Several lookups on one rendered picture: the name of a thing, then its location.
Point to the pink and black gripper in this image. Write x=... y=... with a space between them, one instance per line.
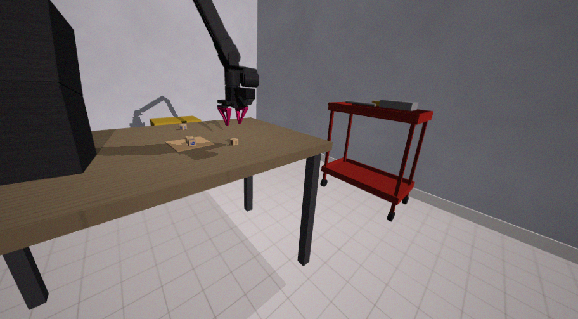
x=238 y=105

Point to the tan flat mat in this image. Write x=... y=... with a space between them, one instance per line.
x=181 y=145

